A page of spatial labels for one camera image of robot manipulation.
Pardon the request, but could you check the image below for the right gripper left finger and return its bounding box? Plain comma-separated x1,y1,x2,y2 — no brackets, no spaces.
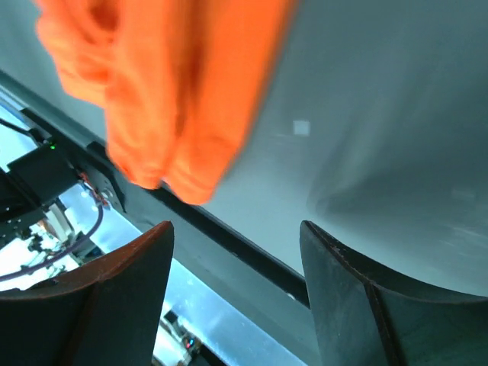
1,221,175,365

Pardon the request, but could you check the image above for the orange t-shirt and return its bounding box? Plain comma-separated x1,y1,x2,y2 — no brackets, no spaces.
37,1,295,205

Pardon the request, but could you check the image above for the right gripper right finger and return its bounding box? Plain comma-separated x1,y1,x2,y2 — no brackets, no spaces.
300,221,487,366

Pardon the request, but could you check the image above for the aluminium rail frame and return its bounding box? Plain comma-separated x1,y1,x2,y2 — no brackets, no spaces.
0,91,310,366

